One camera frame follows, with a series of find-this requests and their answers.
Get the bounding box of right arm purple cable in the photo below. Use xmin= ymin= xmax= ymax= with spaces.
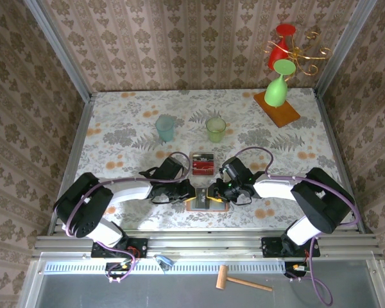
xmin=235 ymin=146 xmax=362 ymax=307

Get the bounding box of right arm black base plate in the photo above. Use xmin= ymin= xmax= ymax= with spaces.
xmin=261 ymin=235 xmax=321 ymax=259

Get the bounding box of white slotted cable duct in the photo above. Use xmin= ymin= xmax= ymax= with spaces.
xmin=44 ymin=261 xmax=288 ymax=275

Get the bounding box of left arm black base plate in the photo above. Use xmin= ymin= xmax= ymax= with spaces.
xmin=90 ymin=237 xmax=148 ymax=259

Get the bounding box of red plastic wine glass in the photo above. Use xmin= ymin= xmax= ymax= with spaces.
xmin=267 ymin=24 xmax=298 ymax=71

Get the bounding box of gold wire rack wooden base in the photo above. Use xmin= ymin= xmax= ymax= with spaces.
xmin=253 ymin=30 xmax=334 ymax=128

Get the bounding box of aluminium frame post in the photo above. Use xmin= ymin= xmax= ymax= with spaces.
xmin=22 ymin=0 xmax=94 ymax=103
xmin=316 ymin=0 xmax=379 ymax=94

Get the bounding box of grey metal sheet panel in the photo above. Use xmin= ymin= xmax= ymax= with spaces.
xmin=28 ymin=259 xmax=384 ymax=308

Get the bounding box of blue translucent plastic cup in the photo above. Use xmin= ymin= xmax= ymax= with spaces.
xmin=155 ymin=115 xmax=176 ymax=143

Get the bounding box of green translucent plastic cup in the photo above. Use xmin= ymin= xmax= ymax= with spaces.
xmin=206 ymin=116 xmax=227 ymax=144

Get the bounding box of small wooden mallet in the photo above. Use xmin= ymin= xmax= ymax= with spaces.
xmin=215 ymin=264 xmax=273 ymax=293

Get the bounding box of aluminium table side rail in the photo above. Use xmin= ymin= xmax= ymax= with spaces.
xmin=313 ymin=89 xmax=367 ymax=234
xmin=64 ymin=92 xmax=96 ymax=184

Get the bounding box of aluminium front frame rail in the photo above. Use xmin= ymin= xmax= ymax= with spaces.
xmin=31 ymin=228 xmax=384 ymax=260

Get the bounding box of small blue tag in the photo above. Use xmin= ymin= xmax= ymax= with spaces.
xmin=155 ymin=255 xmax=175 ymax=269

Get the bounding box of green plastic wine glass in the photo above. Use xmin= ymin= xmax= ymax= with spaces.
xmin=264 ymin=59 xmax=297 ymax=107

